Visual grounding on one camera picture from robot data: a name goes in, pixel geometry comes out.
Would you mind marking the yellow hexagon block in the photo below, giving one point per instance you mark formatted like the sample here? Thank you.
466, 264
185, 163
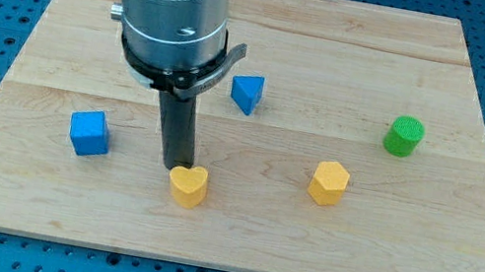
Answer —
328, 183

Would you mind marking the green cylinder block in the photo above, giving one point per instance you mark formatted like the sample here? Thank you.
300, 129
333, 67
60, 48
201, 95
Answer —
403, 136

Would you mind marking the wooden board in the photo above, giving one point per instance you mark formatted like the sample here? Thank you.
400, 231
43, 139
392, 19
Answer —
337, 74

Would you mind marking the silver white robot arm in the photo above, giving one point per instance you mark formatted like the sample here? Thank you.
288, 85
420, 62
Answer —
179, 48

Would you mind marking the yellow heart block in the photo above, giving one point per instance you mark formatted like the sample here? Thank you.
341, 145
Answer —
188, 186

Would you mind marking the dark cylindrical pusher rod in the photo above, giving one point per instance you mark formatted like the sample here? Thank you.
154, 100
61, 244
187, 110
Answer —
178, 130

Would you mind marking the blue triangle block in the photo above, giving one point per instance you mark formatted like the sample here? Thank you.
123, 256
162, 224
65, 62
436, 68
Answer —
247, 92

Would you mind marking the blue cube block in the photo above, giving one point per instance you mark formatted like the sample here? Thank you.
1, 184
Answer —
89, 133

